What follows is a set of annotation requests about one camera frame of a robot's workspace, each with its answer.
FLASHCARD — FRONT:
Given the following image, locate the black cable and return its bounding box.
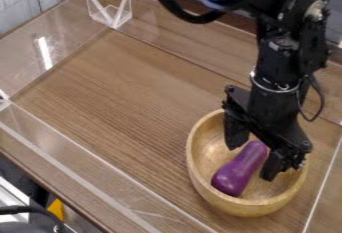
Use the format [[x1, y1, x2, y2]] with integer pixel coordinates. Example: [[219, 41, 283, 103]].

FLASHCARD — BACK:
[[0, 206, 64, 233]]

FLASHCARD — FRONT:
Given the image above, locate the clear acrylic tray wall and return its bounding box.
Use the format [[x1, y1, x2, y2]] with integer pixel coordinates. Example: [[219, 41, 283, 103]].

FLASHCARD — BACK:
[[0, 0, 342, 233]]

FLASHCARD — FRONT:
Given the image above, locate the yellow object under table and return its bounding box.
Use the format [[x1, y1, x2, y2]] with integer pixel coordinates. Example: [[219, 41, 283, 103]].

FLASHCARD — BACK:
[[46, 198, 65, 221]]

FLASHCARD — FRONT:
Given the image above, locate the brown wooden bowl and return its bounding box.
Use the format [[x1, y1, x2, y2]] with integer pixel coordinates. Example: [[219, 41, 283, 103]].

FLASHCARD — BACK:
[[185, 109, 307, 217]]

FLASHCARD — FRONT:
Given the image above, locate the clear acrylic corner bracket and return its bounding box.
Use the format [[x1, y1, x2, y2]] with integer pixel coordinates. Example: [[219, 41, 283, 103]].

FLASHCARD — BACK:
[[85, 0, 132, 29]]

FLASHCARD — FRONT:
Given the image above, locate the purple toy eggplant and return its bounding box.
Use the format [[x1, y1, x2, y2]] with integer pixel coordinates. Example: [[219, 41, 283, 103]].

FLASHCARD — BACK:
[[211, 141, 267, 197]]

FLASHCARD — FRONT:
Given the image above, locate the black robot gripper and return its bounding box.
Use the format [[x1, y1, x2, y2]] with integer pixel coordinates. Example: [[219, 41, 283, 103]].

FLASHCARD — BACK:
[[221, 76, 312, 181]]

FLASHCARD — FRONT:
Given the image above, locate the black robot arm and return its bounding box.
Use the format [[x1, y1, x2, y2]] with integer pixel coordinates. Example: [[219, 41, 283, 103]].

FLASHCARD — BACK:
[[157, 0, 330, 181]]

